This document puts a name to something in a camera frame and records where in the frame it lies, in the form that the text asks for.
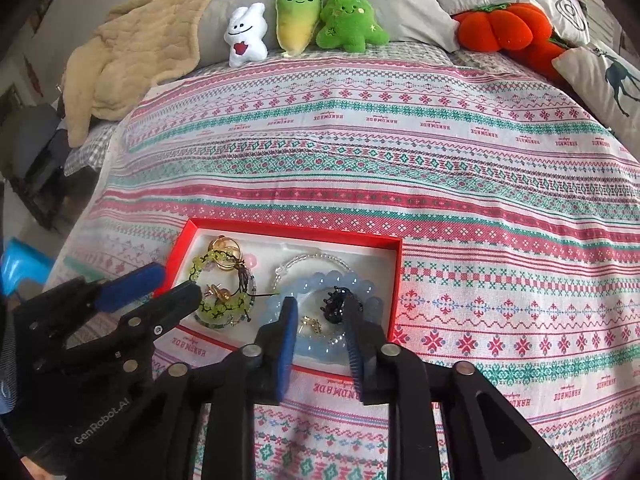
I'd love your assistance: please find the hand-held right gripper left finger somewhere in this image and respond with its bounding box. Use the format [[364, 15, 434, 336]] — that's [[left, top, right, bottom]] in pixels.
[[92, 296, 300, 480]]

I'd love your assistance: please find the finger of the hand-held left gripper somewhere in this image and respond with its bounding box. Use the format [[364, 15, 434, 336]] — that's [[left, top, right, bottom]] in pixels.
[[12, 263, 167, 357], [44, 280, 202, 377]]

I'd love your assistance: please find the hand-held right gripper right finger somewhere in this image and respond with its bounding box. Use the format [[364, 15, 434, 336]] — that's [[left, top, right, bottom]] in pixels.
[[345, 299, 578, 480]]

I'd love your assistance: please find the green beaded bracelet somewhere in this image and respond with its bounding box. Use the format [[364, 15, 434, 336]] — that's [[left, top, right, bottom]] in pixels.
[[191, 250, 258, 332]]

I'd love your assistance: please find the small gold ring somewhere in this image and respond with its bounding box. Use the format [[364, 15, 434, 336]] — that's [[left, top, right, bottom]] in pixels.
[[206, 283, 237, 312]]

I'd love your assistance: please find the gold ring with black stone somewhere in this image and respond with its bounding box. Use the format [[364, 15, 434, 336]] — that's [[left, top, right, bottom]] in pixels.
[[300, 286, 352, 337]]

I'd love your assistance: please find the light blue beaded bracelet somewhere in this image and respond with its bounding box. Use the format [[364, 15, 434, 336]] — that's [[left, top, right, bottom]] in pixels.
[[269, 269, 384, 362]]

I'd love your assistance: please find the gold double ring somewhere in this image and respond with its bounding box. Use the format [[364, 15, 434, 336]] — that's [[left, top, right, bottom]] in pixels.
[[206, 236, 247, 272]]

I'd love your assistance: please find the red jewelry box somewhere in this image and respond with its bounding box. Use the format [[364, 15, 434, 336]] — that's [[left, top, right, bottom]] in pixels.
[[152, 217, 404, 378]]

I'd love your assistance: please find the light blue plastic object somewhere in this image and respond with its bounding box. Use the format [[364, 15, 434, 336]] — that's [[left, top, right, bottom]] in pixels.
[[0, 239, 54, 302]]

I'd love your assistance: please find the grey checked sheet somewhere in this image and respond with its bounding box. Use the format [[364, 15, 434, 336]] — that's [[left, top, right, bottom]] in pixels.
[[62, 122, 119, 177]]

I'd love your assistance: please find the grey chair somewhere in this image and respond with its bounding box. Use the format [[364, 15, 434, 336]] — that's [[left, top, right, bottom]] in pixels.
[[0, 104, 68, 188]]

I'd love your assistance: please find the striped patterned bedspread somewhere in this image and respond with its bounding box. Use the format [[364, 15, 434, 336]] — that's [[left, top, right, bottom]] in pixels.
[[65, 40, 640, 480]]

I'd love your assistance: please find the beige quilted blanket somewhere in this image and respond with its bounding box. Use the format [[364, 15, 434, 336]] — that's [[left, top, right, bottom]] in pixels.
[[60, 0, 236, 147]]

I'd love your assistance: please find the white plush toy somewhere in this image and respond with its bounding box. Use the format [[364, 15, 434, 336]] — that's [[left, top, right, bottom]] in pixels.
[[227, 2, 268, 68]]

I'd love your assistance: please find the yellow green carrot plush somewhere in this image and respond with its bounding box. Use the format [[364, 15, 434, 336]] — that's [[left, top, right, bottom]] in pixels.
[[276, 0, 323, 56]]

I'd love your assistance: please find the green tree plush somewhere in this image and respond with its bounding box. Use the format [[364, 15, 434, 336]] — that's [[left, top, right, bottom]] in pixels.
[[315, 0, 390, 53]]

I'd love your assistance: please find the orange plush cushion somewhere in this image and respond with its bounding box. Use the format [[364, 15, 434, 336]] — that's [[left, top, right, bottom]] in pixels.
[[510, 35, 573, 83]]

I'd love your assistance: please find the orange pumpkin plush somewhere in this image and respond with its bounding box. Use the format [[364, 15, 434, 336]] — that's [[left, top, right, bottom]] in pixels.
[[452, 2, 553, 53]]

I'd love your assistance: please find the grey pillow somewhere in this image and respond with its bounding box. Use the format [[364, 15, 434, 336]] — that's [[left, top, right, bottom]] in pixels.
[[197, 0, 461, 53]]

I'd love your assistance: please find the deer print pillow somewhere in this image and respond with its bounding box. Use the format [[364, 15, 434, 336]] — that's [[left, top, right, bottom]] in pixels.
[[551, 41, 640, 133]]

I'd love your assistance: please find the white pearl bracelet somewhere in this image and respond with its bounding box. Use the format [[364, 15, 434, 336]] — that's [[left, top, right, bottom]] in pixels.
[[273, 253, 352, 287]]

